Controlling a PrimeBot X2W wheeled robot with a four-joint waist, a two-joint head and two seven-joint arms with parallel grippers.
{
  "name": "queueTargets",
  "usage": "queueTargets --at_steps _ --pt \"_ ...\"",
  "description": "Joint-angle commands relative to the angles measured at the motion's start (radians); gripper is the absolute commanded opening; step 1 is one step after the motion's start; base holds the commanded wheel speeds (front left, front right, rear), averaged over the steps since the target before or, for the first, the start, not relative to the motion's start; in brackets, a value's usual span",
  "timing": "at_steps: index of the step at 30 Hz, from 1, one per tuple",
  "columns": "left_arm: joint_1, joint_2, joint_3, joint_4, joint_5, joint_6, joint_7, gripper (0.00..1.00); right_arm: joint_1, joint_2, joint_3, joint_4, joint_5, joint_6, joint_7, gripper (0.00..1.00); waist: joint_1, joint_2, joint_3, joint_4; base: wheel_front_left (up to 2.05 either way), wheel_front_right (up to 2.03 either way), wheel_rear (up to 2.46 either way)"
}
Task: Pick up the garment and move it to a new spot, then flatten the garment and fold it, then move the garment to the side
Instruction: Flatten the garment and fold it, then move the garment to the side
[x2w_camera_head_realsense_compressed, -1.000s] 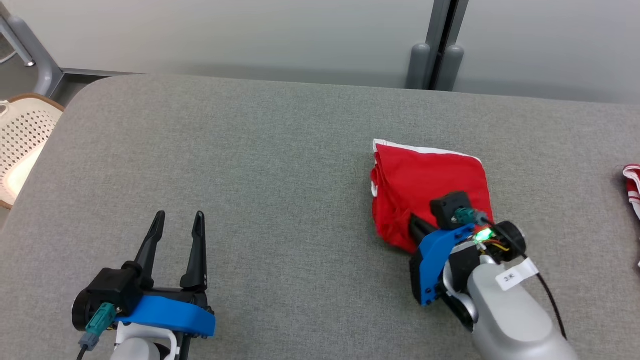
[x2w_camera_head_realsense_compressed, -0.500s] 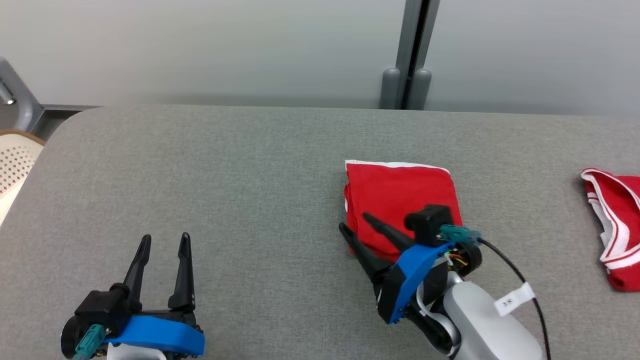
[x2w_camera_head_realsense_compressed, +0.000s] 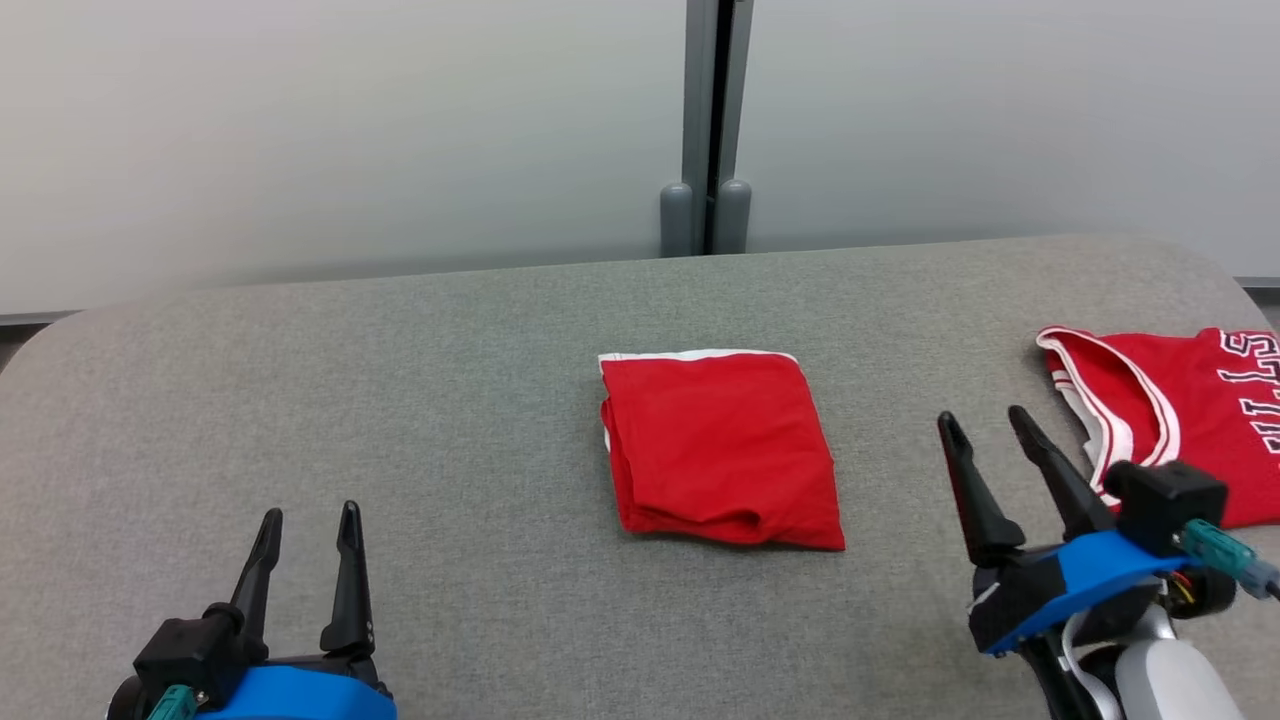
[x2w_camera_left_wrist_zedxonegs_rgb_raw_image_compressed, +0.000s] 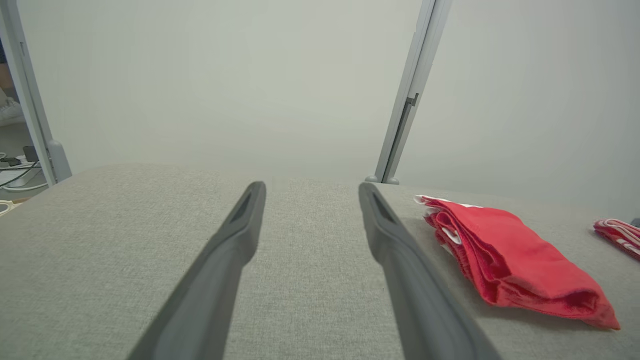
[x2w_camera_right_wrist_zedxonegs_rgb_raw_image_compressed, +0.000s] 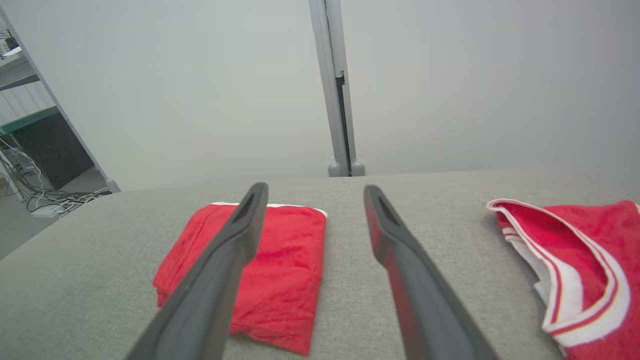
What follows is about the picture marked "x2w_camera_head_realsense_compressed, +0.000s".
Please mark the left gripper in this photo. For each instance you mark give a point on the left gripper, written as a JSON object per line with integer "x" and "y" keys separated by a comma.
{"x": 355, "y": 663}

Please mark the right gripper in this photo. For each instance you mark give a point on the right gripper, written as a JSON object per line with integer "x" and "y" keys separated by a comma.
{"x": 1020, "y": 600}

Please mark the red Bulls basketball jersey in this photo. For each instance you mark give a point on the red Bulls basketball jersey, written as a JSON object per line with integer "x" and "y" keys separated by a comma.
{"x": 1190, "y": 400}

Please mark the red Bulls basketball shorts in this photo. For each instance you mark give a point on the red Bulls basketball shorts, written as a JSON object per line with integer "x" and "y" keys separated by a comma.
{"x": 720, "y": 450}

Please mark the grey fabric sofa seat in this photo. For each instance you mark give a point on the grey fabric sofa seat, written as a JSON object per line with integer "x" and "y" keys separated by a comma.
{"x": 450, "y": 450}

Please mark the blue left camera mount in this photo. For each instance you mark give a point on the blue left camera mount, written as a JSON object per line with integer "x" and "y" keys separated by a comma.
{"x": 300, "y": 695}

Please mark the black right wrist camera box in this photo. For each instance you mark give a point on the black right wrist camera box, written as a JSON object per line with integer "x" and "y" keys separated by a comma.
{"x": 1165, "y": 500}

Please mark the teal left camera connector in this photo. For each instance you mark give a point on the teal left camera connector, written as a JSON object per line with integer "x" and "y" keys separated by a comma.
{"x": 172, "y": 705}

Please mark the teal camera connector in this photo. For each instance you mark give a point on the teal camera connector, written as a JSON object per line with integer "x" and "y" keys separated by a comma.
{"x": 1220, "y": 550}
{"x": 172, "y": 705}

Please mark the teal right camera connector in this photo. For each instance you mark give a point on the teal right camera connector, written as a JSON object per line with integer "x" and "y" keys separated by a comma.
{"x": 1220, "y": 550}

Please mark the grey baseboard rail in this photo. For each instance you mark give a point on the grey baseboard rail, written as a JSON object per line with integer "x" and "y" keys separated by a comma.
{"x": 35, "y": 318}
{"x": 1258, "y": 283}

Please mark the grey cylindrical post foot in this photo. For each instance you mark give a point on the grey cylindrical post foot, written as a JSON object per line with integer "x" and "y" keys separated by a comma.
{"x": 676, "y": 220}
{"x": 733, "y": 218}

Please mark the grey metal partition post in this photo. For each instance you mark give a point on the grey metal partition post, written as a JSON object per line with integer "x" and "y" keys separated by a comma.
{"x": 700, "y": 100}

